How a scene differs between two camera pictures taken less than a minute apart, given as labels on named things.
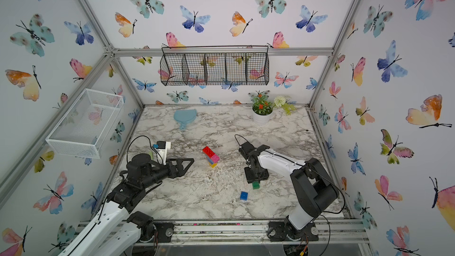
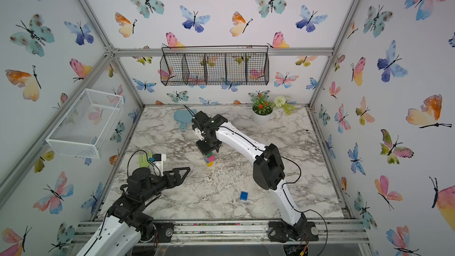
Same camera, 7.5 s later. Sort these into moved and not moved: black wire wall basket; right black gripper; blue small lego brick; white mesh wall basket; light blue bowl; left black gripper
Moved: left black gripper; right black gripper
Not moved: blue small lego brick; black wire wall basket; light blue bowl; white mesh wall basket
